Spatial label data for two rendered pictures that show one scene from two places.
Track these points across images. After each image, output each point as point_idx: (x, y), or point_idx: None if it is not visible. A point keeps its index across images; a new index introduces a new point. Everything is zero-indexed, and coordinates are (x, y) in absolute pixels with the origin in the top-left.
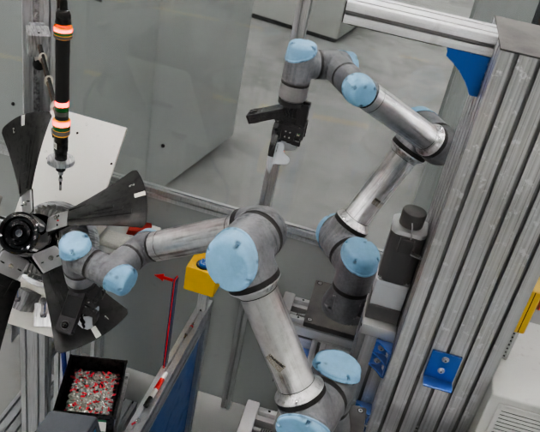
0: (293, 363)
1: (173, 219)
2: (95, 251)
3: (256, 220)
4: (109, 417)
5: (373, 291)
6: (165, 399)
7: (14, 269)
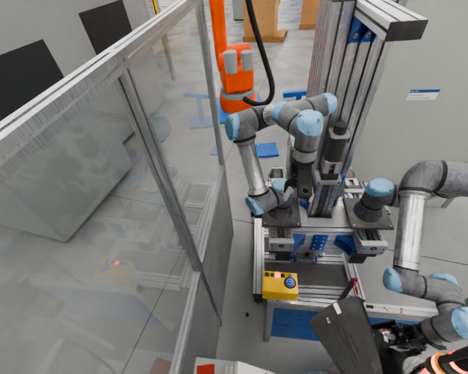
0: None
1: (189, 346)
2: (457, 303)
3: (455, 164)
4: (396, 323)
5: (338, 168)
6: None
7: None
